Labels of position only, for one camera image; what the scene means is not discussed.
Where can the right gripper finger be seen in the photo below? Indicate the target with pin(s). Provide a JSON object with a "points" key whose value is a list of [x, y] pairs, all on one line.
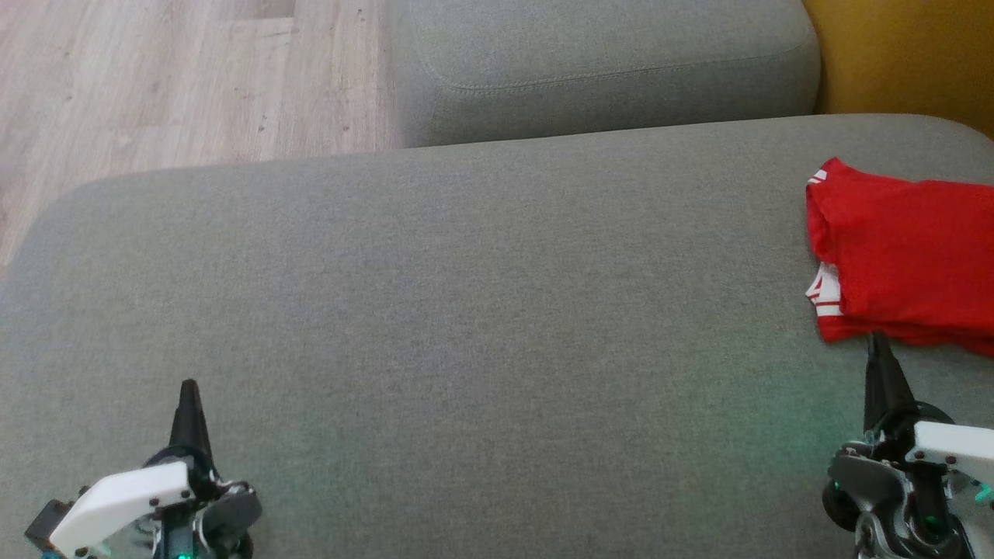
{"points": [[885, 388]]}

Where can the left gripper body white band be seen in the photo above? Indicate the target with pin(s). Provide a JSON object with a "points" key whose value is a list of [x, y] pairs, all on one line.
{"points": [[116, 497]]}

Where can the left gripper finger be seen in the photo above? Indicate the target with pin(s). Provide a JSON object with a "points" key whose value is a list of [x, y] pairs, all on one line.
{"points": [[190, 423]]}

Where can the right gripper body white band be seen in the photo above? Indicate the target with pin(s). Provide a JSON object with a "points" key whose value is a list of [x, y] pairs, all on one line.
{"points": [[955, 446]]}

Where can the red shorts white waistband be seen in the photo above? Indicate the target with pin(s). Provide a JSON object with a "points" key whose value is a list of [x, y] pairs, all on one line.
{"points": [[947, 341]]}

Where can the red white sports jersey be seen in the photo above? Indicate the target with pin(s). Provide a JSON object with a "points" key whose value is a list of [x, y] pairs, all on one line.
{"points": [[908, 241]]}

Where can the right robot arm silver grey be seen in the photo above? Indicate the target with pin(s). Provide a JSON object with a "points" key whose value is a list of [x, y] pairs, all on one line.
{"points": [[862, 473]]}

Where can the large grey sofa seat cushion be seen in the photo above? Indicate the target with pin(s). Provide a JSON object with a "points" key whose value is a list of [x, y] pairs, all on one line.
{"points": [[466, 310]]}

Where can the mustard yellow upholstered panel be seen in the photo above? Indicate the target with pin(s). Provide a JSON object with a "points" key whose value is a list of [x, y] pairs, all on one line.
{"points": [[908, 54]]}

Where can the small grey sofa cushion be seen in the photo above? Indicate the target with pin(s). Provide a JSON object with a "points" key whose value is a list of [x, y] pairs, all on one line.
{"points": [[590, 62]]}

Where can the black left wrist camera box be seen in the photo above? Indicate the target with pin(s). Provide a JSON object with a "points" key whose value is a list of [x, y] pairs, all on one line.
{"points": [[48, 522]]}

